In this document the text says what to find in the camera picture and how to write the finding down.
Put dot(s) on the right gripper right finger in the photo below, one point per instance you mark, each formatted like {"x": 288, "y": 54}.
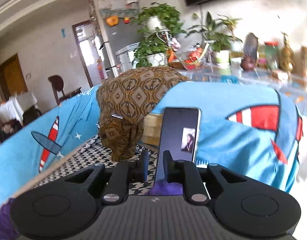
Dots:
{"x": 185, "y": 173}

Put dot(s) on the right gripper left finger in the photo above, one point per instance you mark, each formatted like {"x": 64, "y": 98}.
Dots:
{"x": 122, "y": 175}

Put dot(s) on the purple floral garment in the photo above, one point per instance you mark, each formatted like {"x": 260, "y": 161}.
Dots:
{"x": 8, "y": 231}

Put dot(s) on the black smartphone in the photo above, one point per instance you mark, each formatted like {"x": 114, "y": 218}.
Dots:
{"x": 179, "y": 134}

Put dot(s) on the houndstooth sofa seat cover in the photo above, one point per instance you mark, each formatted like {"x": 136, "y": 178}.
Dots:
{"x": 94, "y": 152}

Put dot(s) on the wooden block under phone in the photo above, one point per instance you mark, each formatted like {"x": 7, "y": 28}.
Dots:
{"x": 152, "y": 129}

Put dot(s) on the brown fur blanket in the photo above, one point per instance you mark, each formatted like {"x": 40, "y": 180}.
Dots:
{"x": 126, "y": 100}

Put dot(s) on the blue printed sofa back cover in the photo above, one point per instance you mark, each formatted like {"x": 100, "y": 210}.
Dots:
{"x": 252, "y": 130}

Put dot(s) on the glass fruit bowl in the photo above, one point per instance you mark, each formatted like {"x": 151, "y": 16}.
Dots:
{"x": 191, "y": 60}

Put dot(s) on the brown clay teapot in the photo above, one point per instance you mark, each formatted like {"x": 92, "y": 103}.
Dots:
{"x": 248, "y": 64}

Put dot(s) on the white clothed dining table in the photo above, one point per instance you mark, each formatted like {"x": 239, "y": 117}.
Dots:
{"x": 16, "y": 106}

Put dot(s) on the green potted plant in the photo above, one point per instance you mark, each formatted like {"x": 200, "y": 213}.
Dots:
{"x": 159, "y": 23}

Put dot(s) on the brown wooden door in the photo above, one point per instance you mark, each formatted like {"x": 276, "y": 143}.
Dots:
{"x": 12, "y": 80}

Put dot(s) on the golden figurine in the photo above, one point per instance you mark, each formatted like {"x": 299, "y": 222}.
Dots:
{"x": 286, "y": 57}

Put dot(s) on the green glass jar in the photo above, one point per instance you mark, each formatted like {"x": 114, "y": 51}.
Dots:
{"x": 272, "y": 55}

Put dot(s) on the silver refrigerator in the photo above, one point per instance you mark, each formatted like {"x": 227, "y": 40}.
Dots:
{"x": 112, "y": 19}

